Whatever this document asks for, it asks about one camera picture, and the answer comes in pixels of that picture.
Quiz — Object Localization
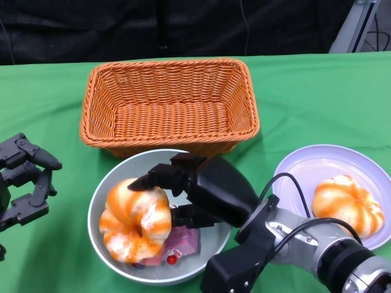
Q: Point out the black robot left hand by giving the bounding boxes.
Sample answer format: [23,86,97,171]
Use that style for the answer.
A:
[0,132,64,234]

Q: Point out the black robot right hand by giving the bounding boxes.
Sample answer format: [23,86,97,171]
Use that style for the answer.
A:
[127,153,260,230]

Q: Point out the pale grey-green bowl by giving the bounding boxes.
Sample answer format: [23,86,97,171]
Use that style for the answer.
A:
[87,148,233,286]

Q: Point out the twisted orange-striped bread ring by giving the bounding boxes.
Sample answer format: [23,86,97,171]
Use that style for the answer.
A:
[99,178,172,264]

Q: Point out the round orange-striped bread bun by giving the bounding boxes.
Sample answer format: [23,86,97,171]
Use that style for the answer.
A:
[311,175,386,239]

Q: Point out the pink toy cake slice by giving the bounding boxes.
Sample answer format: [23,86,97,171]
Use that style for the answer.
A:
[164,227,201,257]

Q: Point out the orange wicker basket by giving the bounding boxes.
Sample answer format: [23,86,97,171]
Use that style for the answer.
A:
[79,58,260,159]

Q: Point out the pale lilac plate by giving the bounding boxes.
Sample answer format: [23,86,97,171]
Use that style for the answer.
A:
[272,144,391,251]

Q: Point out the green tablecloth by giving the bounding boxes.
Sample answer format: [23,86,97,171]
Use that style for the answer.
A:
[0,51,391,293]

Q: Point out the black backdrop cloth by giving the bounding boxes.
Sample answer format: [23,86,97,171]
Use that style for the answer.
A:
[0,0,355,67]

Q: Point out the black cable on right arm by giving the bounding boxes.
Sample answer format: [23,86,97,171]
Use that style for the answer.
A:
[258,172,364,254]

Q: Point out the black right wrist camera housing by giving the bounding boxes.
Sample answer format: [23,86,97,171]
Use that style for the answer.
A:
[200,224,276,293]

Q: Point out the thin black hanging cable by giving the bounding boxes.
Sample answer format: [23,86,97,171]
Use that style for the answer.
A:
[239,0,251,57]

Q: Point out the grey metal frame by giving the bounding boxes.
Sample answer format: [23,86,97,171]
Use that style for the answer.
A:
[328,0,382,54]

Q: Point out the tangle of black cables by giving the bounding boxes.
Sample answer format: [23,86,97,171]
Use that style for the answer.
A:
[365,29,391,52]

